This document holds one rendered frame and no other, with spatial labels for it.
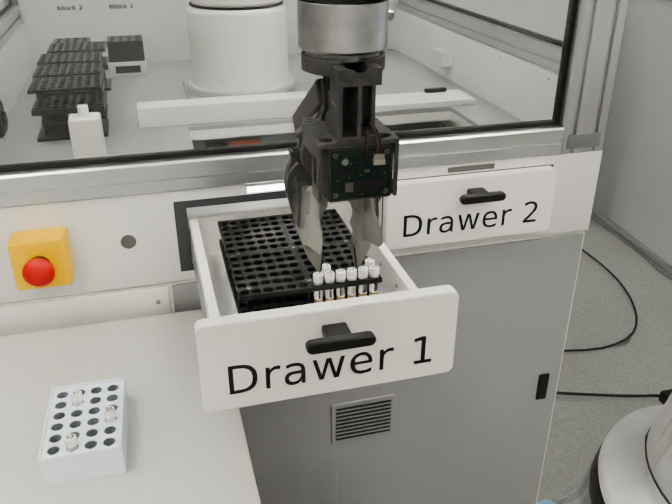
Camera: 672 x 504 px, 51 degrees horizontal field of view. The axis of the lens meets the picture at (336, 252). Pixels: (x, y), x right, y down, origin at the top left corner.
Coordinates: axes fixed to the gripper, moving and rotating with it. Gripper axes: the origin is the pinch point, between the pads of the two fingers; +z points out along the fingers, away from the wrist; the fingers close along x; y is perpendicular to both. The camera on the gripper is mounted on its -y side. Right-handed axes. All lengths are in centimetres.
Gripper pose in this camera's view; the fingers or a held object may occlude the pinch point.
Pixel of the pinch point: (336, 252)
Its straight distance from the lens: 69.9
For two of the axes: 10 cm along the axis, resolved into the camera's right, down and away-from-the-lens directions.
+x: 9.7, -1.2, 2.3
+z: 0.0, 8.9, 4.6
